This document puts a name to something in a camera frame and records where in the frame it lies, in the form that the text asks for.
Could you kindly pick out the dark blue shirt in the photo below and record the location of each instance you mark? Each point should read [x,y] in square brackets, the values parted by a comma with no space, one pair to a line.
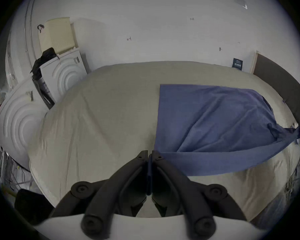
[215,121]

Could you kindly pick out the black plastic bag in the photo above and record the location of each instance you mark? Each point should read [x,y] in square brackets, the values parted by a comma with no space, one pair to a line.
[42,61]

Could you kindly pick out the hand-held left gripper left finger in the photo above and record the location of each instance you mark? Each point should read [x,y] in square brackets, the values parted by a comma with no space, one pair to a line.
[110,191]

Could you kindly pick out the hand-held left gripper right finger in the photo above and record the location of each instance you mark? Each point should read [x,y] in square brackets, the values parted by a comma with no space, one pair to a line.
[190,191]

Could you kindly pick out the beige plastic basket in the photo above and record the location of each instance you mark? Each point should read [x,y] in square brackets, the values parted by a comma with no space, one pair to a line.
[56,34]

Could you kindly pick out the small dark blue card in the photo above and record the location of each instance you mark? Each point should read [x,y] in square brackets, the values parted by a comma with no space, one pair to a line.
[237,64]

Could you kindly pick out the white washing machine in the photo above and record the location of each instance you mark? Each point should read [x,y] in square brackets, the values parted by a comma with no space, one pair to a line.
[20,124]
[65,76]

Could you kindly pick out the dark brown padded headboard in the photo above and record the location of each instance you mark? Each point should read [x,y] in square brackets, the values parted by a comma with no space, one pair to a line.
[282,81]

